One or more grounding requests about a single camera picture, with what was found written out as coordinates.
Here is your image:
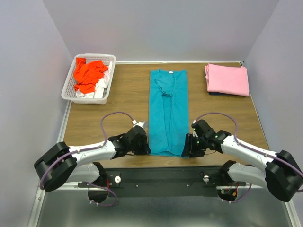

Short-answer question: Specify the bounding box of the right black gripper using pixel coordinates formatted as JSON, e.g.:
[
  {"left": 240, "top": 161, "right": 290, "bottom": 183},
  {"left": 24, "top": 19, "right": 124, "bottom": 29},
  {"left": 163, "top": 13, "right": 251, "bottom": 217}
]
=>
[{"left": 180, "top": 132, "right": 207, "bottom": 157}]

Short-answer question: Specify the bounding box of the teal polo shirt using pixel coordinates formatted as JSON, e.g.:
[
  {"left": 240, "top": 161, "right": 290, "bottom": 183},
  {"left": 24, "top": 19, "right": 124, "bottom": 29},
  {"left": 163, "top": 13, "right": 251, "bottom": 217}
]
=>
[{"left": 148, "top": 69, "right": 189, "bottom": 157}]

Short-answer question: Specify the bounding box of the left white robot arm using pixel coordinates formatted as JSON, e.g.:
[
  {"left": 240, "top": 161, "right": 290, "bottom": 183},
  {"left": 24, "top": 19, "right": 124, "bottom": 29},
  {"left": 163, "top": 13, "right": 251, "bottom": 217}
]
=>
[{"left": 34, "top": 124, "right": 151, "bottom": 192}]

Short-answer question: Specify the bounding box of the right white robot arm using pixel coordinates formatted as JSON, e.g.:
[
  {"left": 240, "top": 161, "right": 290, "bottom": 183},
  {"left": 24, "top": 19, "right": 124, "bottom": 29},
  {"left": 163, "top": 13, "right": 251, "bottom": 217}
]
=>
[{"left": 182, "top": 120, "right": 303, "bottom": 202}]

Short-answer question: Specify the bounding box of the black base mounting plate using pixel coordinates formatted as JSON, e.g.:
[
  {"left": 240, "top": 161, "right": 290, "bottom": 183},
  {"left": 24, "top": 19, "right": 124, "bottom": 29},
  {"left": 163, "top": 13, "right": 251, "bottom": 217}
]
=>
[{"left": 93, "top": 166, "right": 245, "bottom": 198}]

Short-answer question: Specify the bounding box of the folded dark navy shirt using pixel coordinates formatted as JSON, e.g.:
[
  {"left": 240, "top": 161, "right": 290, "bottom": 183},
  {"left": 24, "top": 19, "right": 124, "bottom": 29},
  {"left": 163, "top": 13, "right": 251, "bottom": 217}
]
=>
[{"left": 209, "top": 92, "right": 237, "bottom": 96}]

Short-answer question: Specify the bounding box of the white t shirt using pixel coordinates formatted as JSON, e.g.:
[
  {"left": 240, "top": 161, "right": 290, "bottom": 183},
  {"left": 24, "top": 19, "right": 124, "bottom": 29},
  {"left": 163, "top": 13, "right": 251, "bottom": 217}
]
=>
[{"left": 76, "top": 66, "right": 110, "bottom": 98}]

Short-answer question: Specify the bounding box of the white plastic laundry basket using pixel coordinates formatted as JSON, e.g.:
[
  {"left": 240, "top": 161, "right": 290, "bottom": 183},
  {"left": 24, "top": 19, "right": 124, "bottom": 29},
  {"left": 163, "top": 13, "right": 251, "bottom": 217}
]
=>
[{"left": 61, "top": 53, "right": 116, "bottom": 105}]

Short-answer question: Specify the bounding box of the folded pink t shirt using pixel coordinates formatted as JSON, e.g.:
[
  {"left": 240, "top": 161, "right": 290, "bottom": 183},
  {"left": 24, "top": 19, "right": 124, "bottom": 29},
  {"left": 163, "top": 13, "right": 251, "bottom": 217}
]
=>
[{"left": 205, "top": 64, "right": 250, "bottom": 96}]

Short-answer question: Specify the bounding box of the orange t shirt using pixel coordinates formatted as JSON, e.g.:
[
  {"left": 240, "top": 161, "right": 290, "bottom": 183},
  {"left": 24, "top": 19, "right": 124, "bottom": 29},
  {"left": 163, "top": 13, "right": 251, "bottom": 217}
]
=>
[{"left": 73, "top": 57, "right": 108, "bottom": 94}]

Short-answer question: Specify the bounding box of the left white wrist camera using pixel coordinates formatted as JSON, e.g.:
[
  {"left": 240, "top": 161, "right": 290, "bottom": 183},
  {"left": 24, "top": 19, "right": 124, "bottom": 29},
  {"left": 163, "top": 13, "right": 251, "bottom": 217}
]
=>
[{"left": 132, "top": 120, "right": 147, "bottom": 129}]

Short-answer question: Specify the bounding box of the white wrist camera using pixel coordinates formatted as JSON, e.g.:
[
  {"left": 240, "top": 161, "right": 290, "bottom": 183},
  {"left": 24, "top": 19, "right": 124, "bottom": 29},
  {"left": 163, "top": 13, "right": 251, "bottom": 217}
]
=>
[
  {"left": 191, "top": 120, "right": 198, "bottom": 138},
  {"left": 132, "top": 120, "right": 147, "bottom": 129}
]

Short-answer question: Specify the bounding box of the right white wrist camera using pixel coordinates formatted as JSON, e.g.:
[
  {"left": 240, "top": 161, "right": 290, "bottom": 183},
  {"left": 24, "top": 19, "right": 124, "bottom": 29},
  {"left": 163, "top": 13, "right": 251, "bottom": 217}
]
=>
[{"left": 191, "top": 120, "right": 198, "bottom": 138}]

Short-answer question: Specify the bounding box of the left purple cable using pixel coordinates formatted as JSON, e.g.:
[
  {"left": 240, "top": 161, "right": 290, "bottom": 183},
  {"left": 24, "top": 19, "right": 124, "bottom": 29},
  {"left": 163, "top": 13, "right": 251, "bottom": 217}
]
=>
[{"left": 39, "top": 111, "right": 138, "bottom": 209}]

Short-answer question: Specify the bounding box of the purple cable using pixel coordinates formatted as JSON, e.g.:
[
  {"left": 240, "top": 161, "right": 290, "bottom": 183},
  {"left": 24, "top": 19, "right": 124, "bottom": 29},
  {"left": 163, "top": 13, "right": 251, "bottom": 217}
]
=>
[
  {"left": 193, "top": 112, "right": 303, "bottom": 204},
  {"left": 39, "top": 111, "right": 138, "bottom": 209}
]

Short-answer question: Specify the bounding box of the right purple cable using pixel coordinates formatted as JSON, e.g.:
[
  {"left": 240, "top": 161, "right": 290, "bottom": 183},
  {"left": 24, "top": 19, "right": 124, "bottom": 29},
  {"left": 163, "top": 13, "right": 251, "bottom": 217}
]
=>
[{"left": 193, "top": 112, "right": 303, "bottom": 204}]

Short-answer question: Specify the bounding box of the aluminium frame rail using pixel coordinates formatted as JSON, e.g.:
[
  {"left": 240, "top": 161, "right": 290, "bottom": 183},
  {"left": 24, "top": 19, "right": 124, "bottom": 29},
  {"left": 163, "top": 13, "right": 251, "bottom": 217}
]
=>
[{"left": 26, "top": 101, "right": 303, "bottom": 227}]

